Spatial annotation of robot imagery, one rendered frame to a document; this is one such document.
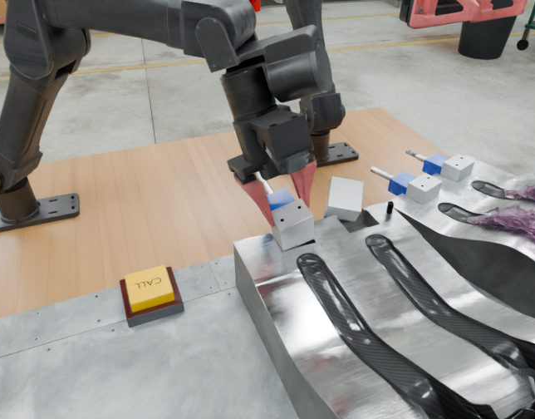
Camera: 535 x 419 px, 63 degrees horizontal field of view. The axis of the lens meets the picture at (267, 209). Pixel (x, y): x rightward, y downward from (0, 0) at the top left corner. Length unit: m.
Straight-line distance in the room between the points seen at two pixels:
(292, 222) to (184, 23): 0.27
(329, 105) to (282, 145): 0.45
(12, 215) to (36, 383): 0.35
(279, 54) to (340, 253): 0.28
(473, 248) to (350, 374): 0.33
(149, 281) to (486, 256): 0.49
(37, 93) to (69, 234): 0.28
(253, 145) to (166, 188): 0.42
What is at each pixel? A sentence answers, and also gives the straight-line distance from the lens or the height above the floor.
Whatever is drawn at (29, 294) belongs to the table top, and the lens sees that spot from 0.77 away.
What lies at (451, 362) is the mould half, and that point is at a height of 0.92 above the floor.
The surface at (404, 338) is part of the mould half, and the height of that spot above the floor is 0.89.
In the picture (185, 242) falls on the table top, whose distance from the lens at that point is 0.77.
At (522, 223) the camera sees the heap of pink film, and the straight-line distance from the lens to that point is 0.73.
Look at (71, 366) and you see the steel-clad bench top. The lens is 0.65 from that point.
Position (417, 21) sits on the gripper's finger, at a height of 1.17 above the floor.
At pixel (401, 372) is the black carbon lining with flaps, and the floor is 0.91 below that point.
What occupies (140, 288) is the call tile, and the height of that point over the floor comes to 0.84.
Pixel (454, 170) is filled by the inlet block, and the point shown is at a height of 0.88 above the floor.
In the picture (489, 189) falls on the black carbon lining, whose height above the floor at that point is 0.85.
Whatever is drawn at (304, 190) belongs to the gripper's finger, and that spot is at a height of 0.97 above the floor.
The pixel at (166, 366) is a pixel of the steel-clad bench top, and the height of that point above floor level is 0.80.
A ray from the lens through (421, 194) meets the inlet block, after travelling 0.79.
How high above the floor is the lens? 1.30
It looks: 37 degrees down
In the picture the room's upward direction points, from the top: straight up
